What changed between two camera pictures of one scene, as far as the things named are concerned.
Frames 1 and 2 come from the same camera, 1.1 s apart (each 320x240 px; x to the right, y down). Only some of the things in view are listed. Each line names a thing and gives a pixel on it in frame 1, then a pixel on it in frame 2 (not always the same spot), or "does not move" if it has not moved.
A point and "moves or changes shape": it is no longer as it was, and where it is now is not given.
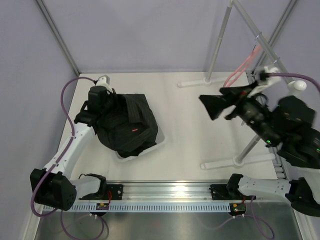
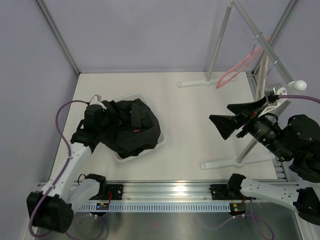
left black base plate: (113, 192) does not move
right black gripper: (237, 96) -> (227, 123)
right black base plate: (220, 192) does not move
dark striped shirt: (129, 124) moves or changes shape
